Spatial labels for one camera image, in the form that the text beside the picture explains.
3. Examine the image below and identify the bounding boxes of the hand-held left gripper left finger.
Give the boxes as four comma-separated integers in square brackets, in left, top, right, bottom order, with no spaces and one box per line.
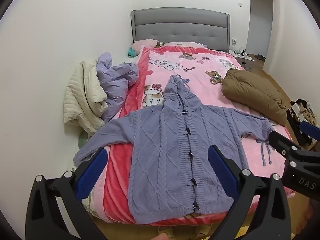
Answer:
[25,147,109,240]

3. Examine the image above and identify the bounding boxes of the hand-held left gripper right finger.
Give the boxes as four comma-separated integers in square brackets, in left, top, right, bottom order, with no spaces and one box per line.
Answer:
[208,144,293,240]

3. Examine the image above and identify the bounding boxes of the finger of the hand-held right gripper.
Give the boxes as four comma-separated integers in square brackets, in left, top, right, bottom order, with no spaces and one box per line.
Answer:
[299,121,320,141]
[268,131,302,159]

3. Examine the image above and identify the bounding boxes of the purple knit hooded cardigan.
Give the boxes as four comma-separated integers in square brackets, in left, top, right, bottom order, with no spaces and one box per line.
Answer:
[73,74,275,225]

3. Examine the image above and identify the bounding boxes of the pile of brown clothes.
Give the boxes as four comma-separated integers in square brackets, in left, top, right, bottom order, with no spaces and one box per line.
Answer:
[290,99,318,127]

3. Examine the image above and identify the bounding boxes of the black and white suitcase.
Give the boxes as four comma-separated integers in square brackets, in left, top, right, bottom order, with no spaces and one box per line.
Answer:
[287,100,319,146]

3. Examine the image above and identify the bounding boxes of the pale green cloth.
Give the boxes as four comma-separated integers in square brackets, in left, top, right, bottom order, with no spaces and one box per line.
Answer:
[79,132,91,153]

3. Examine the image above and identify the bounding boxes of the brown puffer jacket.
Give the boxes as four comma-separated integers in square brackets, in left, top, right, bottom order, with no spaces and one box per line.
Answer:
[221,69,288,127]

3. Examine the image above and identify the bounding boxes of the beige slipper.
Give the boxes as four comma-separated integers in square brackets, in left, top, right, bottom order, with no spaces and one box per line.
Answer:
[194,226,211,238]

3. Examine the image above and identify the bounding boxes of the cream quilted jacket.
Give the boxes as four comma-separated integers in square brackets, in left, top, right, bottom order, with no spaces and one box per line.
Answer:
[63,60,108,134]

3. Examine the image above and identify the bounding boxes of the grey nightstand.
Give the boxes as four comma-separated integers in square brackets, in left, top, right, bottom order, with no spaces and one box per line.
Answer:
[229,50,255,72]

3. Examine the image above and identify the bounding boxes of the pink printed blanket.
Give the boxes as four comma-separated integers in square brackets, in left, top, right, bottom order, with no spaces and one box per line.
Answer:
[82,44,295,230]

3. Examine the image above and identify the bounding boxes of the lilac puffer jacket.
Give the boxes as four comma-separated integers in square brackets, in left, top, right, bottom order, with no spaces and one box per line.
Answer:
[96,52,140,124]

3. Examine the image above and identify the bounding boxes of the grey upholstered headboard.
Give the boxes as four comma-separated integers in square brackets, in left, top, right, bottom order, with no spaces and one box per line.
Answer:
[130,7,231,53]

